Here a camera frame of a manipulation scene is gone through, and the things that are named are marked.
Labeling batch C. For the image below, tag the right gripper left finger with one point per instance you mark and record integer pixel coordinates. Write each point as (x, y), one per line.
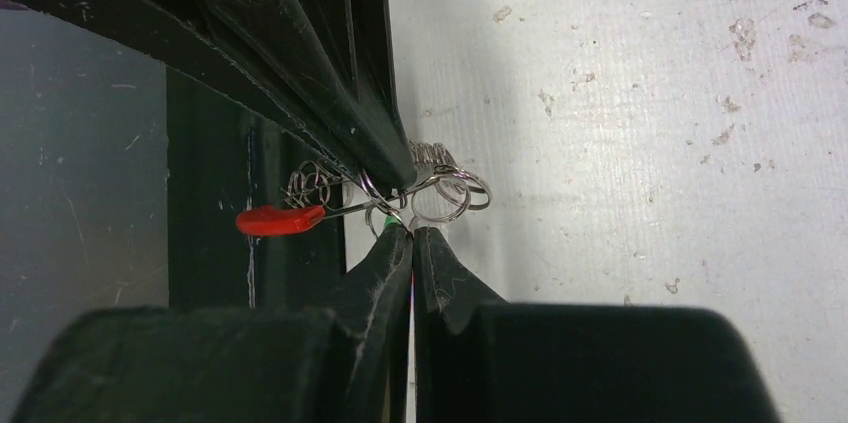
(342, 359)

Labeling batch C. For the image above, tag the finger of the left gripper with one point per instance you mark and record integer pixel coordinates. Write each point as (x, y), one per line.
(204, 50)
(328, 65)

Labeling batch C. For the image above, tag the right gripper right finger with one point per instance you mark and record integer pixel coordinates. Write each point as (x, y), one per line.
(480, 358)

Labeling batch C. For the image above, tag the green capped key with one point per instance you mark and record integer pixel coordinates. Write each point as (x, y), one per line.
(392, 221)

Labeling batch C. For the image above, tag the metal keyring with red handle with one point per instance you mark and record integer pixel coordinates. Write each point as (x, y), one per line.
(315, 192)

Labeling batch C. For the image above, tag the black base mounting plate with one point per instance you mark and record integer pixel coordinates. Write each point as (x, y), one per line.
(232, 240)

